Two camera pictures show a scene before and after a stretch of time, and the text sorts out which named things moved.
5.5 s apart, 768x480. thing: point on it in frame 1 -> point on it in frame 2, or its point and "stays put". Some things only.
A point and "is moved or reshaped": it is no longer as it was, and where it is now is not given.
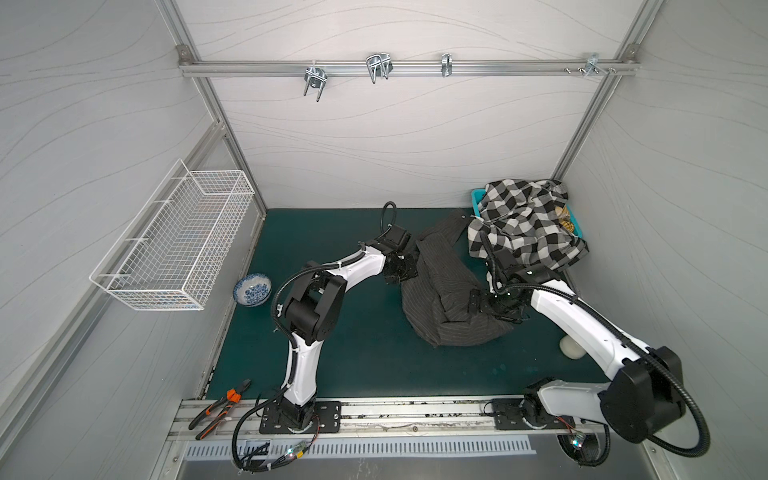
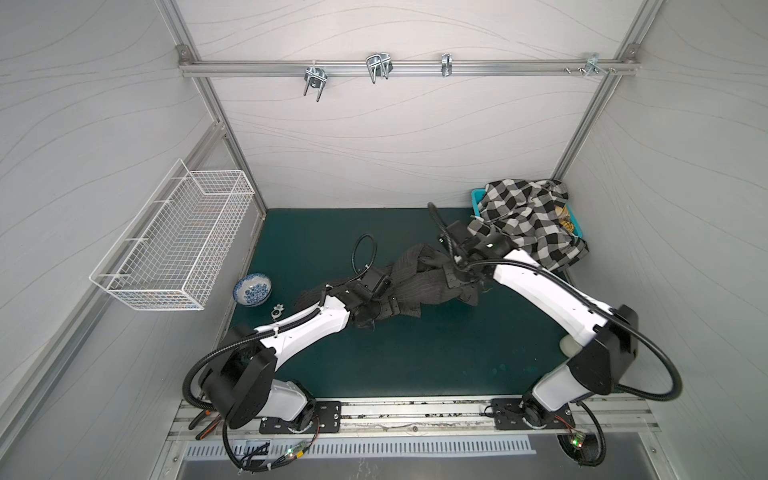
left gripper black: x=411 y=269 -> x=389 y=306
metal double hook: x=379 y=65 stays put
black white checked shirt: x=523 y=216 stays put
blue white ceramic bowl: x=252 y=290 stays put
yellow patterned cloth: x=564 y=217 stays put
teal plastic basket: x=476 y=195 stays put
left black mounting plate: x=327 y=419 stays put
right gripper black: x=482 y=302 -> x=455 y=264
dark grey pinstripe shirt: x=436 y=299 is moved or reshaped
